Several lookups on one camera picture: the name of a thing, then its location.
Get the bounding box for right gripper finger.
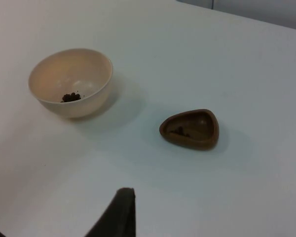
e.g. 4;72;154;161
85;187;137;237

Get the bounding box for pale wooden bowl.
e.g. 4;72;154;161
28;48;113;119

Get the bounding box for dark wooden cup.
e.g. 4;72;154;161
159;109;220;151

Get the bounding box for coffee beans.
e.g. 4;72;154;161
169;125;191;137
60;91;82;103

